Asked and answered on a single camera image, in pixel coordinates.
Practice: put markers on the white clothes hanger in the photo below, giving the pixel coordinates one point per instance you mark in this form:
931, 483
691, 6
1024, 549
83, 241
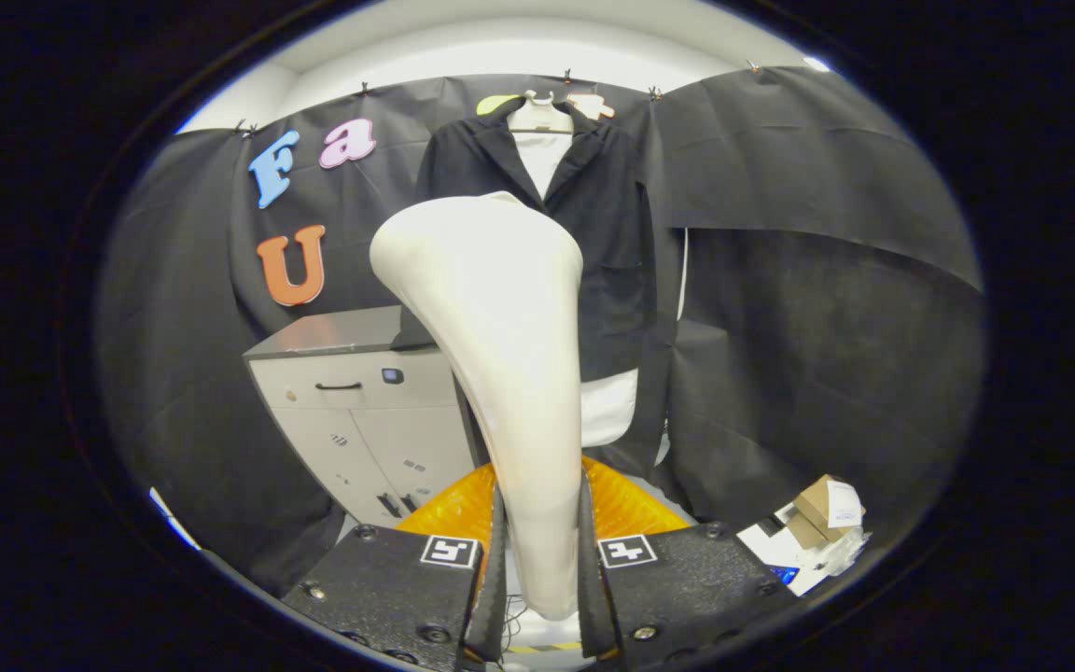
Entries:
542, 117

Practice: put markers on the brown cardboard box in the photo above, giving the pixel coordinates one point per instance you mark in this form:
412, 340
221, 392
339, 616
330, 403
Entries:
817, 509

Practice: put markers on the white packaging pile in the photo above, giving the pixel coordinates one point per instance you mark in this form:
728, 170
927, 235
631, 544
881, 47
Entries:
771, 546

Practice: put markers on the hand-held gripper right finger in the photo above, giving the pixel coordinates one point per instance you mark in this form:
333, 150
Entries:
687, 588

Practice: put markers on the black backdrop cloth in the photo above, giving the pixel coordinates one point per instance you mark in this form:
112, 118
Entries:
827, 355

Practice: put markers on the grey drawer cabinet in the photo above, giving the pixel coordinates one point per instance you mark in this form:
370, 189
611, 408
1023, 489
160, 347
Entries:
360, 429

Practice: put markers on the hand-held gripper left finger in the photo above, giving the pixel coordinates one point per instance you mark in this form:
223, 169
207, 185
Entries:
388, 588

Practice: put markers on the black jacket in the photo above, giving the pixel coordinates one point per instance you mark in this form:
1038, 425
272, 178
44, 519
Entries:
612, 233

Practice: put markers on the white shirt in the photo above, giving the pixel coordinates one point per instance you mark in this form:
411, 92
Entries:
607, 411

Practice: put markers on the ceiling light panel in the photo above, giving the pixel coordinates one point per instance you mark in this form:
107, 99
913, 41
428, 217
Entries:
816, 63

